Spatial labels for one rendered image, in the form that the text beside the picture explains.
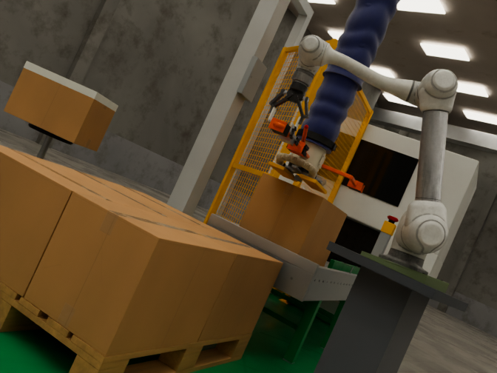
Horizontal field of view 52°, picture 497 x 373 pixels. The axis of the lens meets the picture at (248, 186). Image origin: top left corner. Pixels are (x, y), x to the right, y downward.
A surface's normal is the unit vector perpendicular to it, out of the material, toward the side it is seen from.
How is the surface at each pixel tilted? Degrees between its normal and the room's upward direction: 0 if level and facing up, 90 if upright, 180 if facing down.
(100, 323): 90
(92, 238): 90
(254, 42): 90
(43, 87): 90
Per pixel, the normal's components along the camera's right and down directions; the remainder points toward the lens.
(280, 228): -0.39, -0.20
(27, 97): -0.12, -0.08
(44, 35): 0.70, 0.30
